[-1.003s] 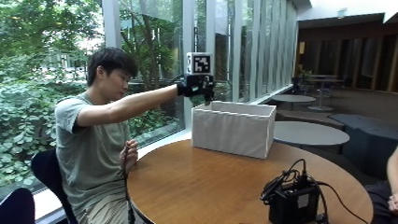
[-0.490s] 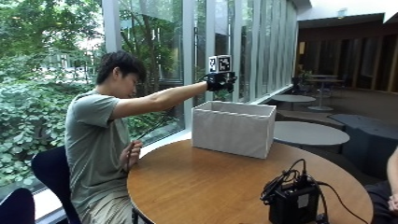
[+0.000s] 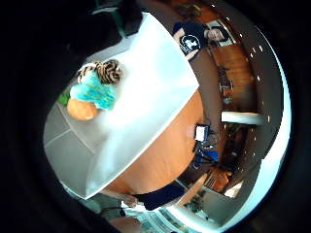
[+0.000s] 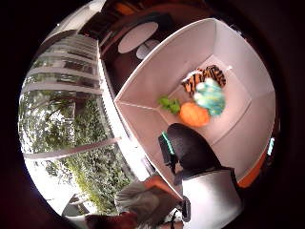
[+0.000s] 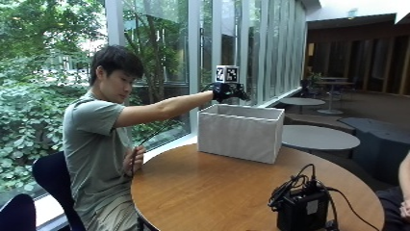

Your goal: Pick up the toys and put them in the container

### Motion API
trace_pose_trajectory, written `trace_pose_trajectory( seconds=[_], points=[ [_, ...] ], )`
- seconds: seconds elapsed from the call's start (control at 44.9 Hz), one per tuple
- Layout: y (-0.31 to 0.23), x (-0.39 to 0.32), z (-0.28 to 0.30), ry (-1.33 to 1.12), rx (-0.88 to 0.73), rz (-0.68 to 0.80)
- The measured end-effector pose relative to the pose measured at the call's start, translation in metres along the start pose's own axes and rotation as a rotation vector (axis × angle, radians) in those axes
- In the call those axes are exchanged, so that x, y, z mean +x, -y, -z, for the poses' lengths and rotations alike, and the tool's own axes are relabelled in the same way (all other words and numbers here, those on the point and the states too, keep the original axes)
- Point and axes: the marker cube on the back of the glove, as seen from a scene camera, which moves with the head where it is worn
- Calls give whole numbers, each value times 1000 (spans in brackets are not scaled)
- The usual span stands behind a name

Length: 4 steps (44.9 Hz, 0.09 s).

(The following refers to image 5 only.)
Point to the white marker cube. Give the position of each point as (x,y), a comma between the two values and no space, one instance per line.
(227,74)

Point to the large grey round table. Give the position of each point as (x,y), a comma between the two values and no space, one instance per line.
(320,138)

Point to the the person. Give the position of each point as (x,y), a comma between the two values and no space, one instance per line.
(96,144)

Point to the dark blue chair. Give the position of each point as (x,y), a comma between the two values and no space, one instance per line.
(17,214)
(54,183)

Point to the dark blue upholstered seat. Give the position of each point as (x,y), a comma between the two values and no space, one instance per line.
(380,144)

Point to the black electronics box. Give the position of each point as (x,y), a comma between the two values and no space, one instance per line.
(303,210)

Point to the small grey round table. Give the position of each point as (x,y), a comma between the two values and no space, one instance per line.
(303,101)

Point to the white window frame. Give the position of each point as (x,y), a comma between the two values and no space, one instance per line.
(195,64)

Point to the tall round bistro table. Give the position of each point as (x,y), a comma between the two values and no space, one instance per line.
(332,96)

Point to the white fabric storage box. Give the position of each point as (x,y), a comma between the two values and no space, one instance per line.
(239,136)

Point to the potted green plant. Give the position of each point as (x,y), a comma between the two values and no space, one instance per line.
(315,78)

